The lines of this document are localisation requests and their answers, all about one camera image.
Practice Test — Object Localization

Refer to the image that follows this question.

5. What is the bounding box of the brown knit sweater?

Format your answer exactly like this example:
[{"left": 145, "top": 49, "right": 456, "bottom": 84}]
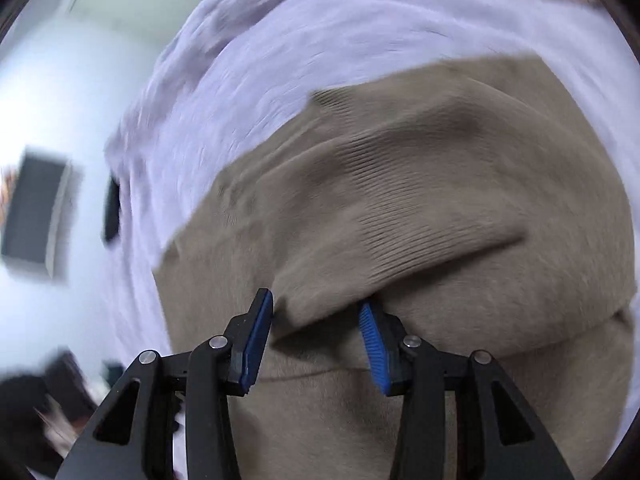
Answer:
[{"left": 152, "top": 55, "right": 640, "bottom": 480}]

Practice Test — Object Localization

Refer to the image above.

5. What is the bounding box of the dark blurred clutter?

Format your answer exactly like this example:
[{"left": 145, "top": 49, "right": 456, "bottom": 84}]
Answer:
[{"left": 0, "top": 347, "right": 101, "bottom": 477}]

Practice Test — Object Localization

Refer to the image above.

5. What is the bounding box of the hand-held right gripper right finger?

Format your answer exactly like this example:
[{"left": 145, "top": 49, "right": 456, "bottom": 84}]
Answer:
[{"left": 358, "top": 301, "right": 576, "bottom": 480}]

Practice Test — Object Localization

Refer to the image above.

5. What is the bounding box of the dark framed wall panel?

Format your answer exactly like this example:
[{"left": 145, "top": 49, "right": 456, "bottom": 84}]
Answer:
[{"left": 0, "top": 147, "right": 73, "bottom": 281}]

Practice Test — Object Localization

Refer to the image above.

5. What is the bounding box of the lavender embossed blanket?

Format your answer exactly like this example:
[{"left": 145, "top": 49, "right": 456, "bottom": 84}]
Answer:
[{"left": 102, "top": 0, "right": 640, "bottom": 478}]

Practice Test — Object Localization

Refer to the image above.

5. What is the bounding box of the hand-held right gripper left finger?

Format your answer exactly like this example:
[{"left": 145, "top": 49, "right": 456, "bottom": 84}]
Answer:
[{"left": 55, "top": 287, "right": 275, "bottom": 480}]

